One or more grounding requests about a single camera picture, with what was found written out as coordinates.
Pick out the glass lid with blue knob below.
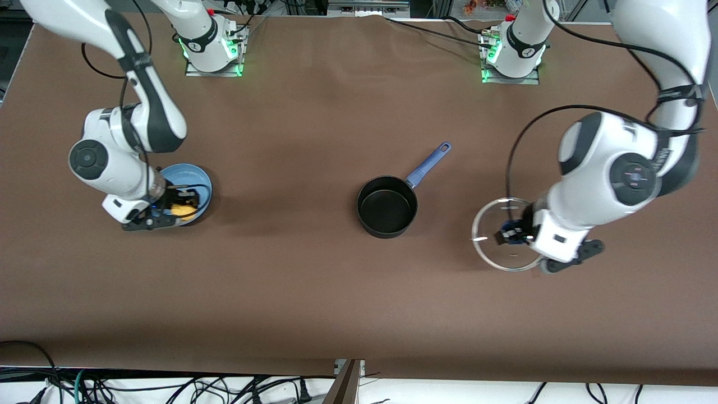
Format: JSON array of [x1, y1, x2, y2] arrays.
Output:
[[471, 198, 544, 272]]

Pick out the blue round plate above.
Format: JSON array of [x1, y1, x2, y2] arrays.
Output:
[[154, 163, 213, 226]]

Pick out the brown table cover sheet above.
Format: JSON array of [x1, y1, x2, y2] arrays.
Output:
[[0, 11, 718, 388]]

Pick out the grey metal device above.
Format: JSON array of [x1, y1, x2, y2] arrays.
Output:
[[327, 0, 411, 17]]

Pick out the black pot with blue handle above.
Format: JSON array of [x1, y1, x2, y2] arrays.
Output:
[[357, 141, 453, 240]]

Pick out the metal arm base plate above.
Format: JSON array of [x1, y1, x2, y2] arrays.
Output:
[[481, 31, 540, 85], [185, 25, 247, 77]]

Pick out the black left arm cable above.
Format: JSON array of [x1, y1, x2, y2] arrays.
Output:
[[505, 0, 707, 211]]

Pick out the black cable across table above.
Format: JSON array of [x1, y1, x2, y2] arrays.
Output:
[[384, 16, 494, 48]]

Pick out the metal table bracket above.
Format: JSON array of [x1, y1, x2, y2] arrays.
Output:
[[321, 359, 366, 404]]

